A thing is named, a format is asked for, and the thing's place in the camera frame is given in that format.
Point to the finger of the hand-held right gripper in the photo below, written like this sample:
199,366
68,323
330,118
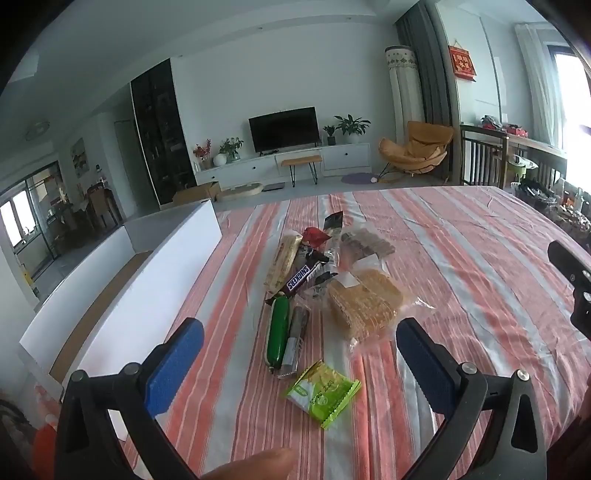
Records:
570,263
582,309

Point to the pile of assorted clutter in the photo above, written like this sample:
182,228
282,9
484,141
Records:
554,198

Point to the wooden railing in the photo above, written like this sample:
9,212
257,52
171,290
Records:
480,157

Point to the round ceiling lamp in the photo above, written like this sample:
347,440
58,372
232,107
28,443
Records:
38,130

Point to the orange lounge chair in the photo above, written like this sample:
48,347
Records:
415,152

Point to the black display cabinet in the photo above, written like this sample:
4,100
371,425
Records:
161,138

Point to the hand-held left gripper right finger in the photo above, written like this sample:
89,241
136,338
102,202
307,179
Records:
429,369

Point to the green plant in white vase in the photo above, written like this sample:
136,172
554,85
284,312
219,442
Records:
226,154

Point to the white sheer curtain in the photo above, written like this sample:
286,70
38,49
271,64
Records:
538,83

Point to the white cardboard box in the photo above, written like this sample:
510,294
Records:
184,249

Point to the person's left hand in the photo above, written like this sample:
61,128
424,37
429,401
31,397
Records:
258,466

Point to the black snack packet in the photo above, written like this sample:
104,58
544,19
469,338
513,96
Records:
333,224

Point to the green sausage snack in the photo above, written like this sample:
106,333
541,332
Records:
277,332

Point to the framed wall picture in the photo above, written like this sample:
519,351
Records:
79,157

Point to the clear bag of yellow bread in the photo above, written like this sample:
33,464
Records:
364,300

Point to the beige cat scratcher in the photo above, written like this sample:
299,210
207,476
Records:
240,191

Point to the black television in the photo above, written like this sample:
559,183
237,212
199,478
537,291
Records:
284,129

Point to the red snack packet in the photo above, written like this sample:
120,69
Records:
314,237

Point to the striped orange grey tablecloth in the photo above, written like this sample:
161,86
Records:
461,240

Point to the purple floor mat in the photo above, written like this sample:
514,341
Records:
355,177

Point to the brown cardboard box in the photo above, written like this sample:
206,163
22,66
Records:
196,194

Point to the red wall hanging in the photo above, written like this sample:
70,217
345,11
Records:
461,62

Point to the brown silver stick packet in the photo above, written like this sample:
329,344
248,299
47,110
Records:
295,337

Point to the long beige wafer packet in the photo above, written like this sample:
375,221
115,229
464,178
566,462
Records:
282,258

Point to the grey curtain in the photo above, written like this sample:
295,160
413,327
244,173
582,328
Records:
429,69

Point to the large potted plant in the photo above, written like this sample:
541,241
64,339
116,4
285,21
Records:
352,127

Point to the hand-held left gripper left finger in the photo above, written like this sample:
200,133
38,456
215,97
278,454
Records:
175,369

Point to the wooden dining chair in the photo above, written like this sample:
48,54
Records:
104,205

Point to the green snack packet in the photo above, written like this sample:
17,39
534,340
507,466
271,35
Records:
323,394

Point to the brown chocolate bar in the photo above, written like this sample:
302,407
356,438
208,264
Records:
298,279

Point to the clear pack of brown biscuits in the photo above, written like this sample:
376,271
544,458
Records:
364,244

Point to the red flower plant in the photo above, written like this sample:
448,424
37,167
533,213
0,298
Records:
202,151

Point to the wooden bench with metal legs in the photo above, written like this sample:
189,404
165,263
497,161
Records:
300,160

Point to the small potted plant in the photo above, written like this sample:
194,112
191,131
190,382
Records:
330,136

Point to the white television cabinet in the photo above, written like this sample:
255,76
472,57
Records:
346,157

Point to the covered standing air conditioner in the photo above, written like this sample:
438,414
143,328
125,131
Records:
404,92

